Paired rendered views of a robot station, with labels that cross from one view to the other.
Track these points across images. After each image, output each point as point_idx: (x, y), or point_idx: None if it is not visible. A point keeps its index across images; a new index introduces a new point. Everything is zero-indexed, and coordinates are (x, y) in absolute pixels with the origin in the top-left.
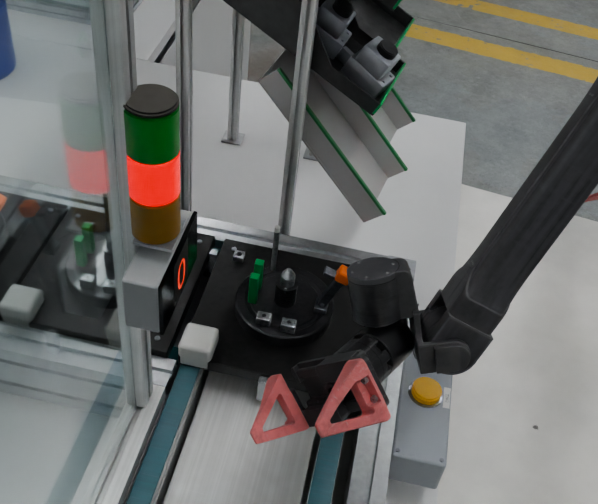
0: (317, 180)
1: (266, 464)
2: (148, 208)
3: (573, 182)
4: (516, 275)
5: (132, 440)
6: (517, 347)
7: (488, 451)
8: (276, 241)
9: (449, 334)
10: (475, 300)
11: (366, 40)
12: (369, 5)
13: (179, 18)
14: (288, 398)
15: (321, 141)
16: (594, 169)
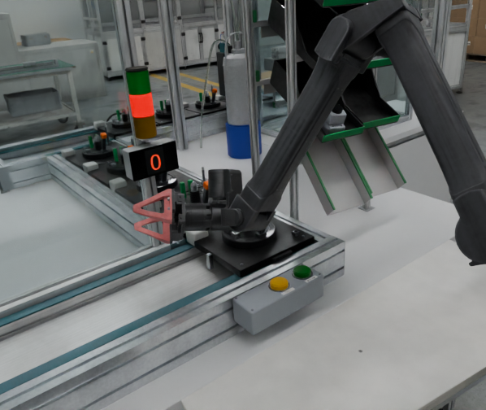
0: (355, 217)
1: (185, 290)
2: (134, 118)
3: (297, 120)
4: (271, 176)
5: (138, 254)
6: (394, 315)
7: (316, 347)
8: None
9: (236, 205)
10: (249, 187)
11: (348, 114)
12: (375, 106)
13: (248, 90)
14: (165, 223)
15: (307, 162)
16: (306, 113)
